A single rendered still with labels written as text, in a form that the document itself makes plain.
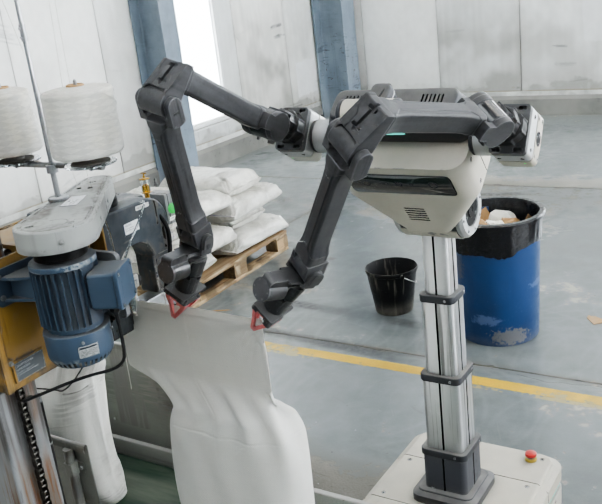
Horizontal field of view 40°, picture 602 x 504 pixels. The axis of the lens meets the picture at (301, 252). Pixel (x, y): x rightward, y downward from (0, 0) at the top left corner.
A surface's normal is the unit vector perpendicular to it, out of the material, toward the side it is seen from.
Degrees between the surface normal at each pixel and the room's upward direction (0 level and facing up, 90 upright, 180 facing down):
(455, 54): 90
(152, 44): 90
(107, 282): 90
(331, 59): 90
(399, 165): 40
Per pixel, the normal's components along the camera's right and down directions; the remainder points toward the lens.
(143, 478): -0.11, -0.94
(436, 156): -0.42, -0.51
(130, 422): -0.52, 0.33
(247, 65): 0.84, 0.08
